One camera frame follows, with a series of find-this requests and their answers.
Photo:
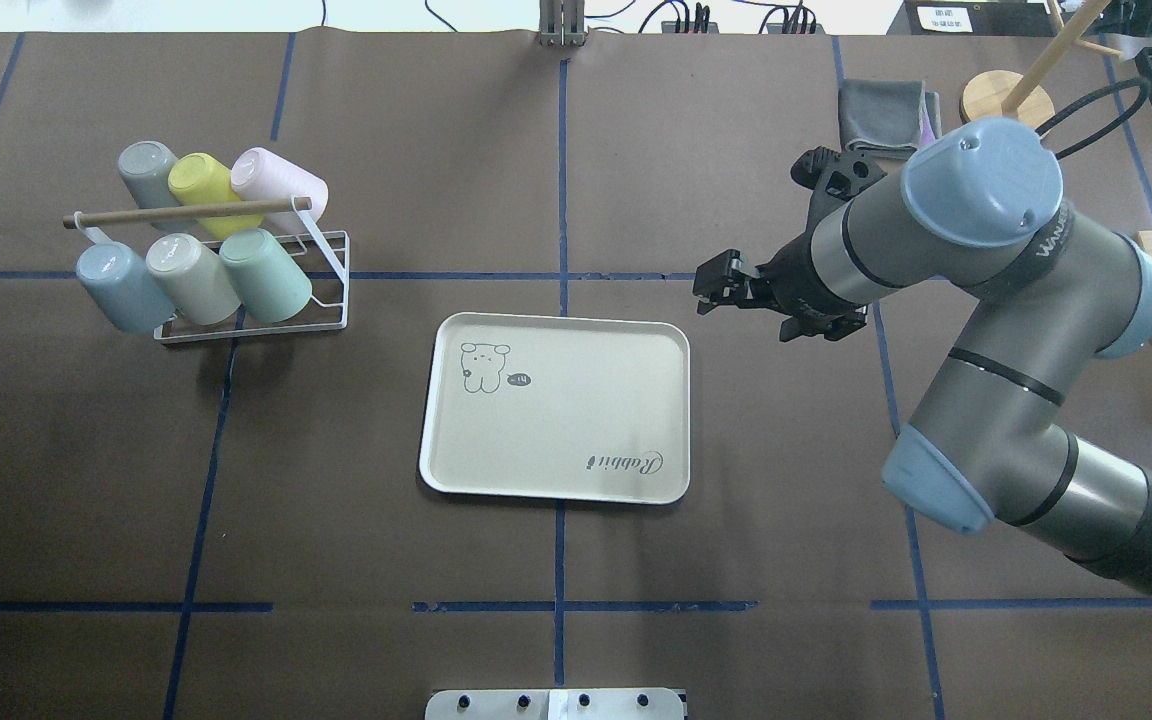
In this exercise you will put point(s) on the grey folded cloth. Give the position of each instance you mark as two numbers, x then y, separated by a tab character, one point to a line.
888	119

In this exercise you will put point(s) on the blue cup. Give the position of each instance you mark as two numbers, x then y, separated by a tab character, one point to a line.
117	279

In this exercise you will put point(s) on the cream cup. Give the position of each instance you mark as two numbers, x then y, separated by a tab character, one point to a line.
193	277

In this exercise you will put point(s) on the pink cup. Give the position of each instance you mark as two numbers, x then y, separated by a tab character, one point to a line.
259	174

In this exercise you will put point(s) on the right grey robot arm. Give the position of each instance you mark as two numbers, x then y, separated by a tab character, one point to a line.
982	207

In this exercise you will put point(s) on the wooden rack handle rod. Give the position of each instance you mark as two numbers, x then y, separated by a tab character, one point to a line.
86	219

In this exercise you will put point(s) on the aluminium frame post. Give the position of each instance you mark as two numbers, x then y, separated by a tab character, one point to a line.
562	23

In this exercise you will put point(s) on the green cup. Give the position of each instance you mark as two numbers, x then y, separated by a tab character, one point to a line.
265	277

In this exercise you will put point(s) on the grey cup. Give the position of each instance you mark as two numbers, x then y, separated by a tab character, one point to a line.
145	167

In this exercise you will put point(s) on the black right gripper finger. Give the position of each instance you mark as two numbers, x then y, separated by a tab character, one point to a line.
740	296
726	276

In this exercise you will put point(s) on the yellow cup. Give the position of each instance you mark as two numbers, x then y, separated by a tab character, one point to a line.
199	179

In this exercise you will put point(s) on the cream rabbit tray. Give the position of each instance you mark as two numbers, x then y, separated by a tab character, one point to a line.
552	407

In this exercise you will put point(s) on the wooden stand with round base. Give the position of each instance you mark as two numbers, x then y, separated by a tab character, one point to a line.
1002	93

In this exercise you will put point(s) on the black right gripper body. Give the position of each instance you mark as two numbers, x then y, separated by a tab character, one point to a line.
798	272

